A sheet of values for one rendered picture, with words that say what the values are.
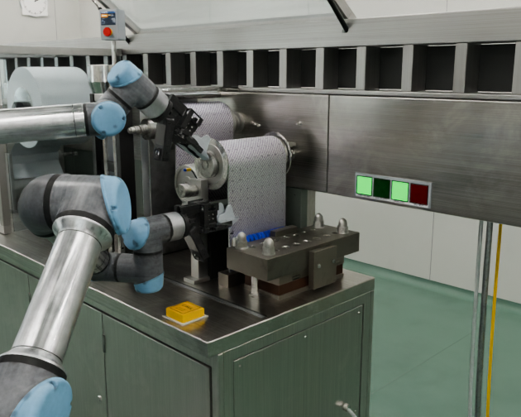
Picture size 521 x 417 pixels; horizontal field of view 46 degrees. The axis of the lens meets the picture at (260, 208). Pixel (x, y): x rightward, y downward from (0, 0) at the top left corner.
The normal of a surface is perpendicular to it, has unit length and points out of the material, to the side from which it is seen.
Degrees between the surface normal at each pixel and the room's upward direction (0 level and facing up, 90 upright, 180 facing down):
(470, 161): 90
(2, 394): 39
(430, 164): 90
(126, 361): 90
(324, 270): 90
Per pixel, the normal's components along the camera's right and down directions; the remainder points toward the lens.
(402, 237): -0.71, 0.15
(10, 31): 0.70, 0.15
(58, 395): 0.96, 0.14
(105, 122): 0.28, 0.21
